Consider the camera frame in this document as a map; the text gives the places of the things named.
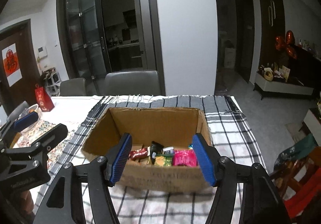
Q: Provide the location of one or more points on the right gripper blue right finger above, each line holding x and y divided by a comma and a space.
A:
260, 203

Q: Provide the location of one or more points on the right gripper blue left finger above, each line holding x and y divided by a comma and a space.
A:
63, 201

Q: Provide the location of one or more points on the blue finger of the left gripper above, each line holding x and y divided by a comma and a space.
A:
50, 136
11, 128

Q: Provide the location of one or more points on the red candy wrapper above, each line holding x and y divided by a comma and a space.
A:
138, 154

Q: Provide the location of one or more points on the pink hawthorn snack packet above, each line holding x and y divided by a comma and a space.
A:
185, 158

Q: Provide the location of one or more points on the black gold snack bar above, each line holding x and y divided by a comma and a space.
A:
155, 149

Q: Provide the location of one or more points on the green snack packet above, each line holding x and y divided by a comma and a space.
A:
164, 160

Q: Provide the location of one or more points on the white gold small candy bar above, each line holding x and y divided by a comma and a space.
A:
168, 150

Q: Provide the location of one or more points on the person's left hand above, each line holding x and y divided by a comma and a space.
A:
23, 202

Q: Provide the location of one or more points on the patterned floral table mat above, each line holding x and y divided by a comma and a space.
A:
41, 127

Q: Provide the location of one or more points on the clear bowl of food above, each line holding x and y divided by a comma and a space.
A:
33, 108

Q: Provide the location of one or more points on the red gift bag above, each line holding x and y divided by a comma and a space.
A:
43, 99

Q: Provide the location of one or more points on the red wooden chair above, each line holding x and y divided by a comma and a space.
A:
298, 184

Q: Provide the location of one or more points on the red fu door poster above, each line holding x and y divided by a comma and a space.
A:
11, 65

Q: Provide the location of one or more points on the green cloth on chair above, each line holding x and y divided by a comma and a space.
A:
298, 151

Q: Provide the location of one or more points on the grey dining chair left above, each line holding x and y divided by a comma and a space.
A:
73, 87

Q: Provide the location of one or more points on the grey dining chair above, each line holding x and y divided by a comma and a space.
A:
73, 87
135, 82

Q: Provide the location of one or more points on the brown cardboard box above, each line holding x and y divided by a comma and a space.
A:
169, 126

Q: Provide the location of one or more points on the white low tv cabinet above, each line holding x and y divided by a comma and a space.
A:
279, 89

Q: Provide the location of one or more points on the grey dining chair right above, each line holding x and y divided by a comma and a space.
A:
135, 82

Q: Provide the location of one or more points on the red heart balloons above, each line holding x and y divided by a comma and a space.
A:
286, 43

